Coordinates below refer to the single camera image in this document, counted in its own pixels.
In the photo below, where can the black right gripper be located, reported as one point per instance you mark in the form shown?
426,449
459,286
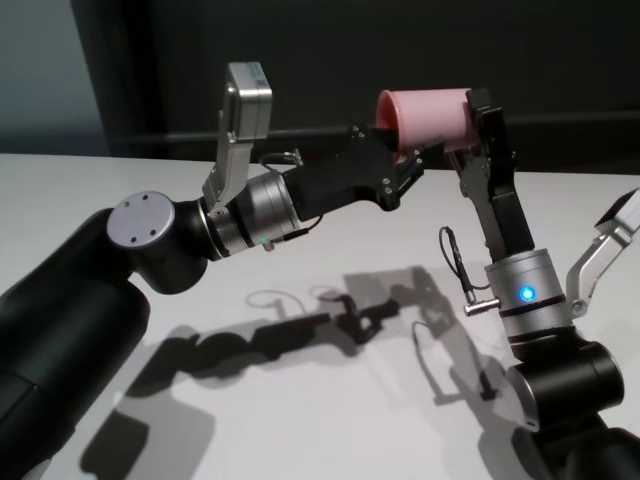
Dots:
507,220

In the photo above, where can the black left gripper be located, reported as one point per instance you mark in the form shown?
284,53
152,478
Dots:
340,170

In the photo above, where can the pink plastic cup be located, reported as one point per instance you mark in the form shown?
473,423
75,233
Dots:
430,120

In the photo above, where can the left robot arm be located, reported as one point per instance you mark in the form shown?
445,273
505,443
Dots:
65,325

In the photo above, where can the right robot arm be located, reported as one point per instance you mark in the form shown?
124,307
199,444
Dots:
530,310

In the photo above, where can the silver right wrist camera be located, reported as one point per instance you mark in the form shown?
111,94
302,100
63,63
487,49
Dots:
617,220

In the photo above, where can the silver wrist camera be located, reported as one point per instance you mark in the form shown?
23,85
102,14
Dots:
250,100
617,220

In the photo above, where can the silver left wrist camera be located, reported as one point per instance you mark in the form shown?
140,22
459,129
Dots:
250,100

